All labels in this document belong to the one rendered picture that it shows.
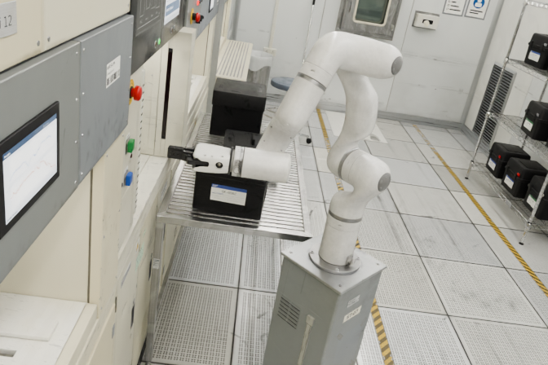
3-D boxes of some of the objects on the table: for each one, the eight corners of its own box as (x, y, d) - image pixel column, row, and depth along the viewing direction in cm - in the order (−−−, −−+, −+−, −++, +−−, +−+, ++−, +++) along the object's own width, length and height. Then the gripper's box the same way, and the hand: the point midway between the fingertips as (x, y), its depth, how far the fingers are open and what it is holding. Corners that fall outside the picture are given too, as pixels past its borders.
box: (259, 142, 282) (267, 98, 272) (207, 134, 279) (213, 90, 269) (259, 125, 308) (265, 84, 298) (211, 117, 305) (216, 76, 296)
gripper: (238, 138, 146) (174, 129, 145) (234, 159, 132) (163, 148, 131) (234, 162, 149) (171, 153, 148) (231, 184, 135) (161, 174, 134)
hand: (174, 151), depth 140 cm, fingers closed
